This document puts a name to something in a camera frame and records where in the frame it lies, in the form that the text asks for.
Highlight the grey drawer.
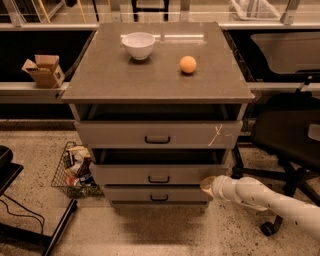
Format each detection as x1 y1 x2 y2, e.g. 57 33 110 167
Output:
91 149 229 186
75 121 242 149
103 185 212 203

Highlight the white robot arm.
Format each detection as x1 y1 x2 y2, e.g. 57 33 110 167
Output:
200 175 320 241

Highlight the grey top drawer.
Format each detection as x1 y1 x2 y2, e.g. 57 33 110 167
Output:
75 121 242 149

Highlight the grey drawer cabinet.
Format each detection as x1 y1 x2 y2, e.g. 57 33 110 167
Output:
63 22 254 205

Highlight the grey bottom drawer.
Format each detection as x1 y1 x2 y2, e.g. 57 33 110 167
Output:
103 185 212 203

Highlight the black office chair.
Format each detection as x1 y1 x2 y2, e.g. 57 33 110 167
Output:
232 84 320 236

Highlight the orange ball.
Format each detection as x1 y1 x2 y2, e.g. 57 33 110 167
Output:
179 56 197 74

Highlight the white bowl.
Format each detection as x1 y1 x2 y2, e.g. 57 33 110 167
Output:
121 32 155 60

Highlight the clear plastic bag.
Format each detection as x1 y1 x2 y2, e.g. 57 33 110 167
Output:
229 0 281 21

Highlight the open cardboard box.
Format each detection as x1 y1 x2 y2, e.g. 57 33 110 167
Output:
22 55 65 89

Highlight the wire basket with items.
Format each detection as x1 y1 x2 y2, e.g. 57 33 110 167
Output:
51 142 104 199

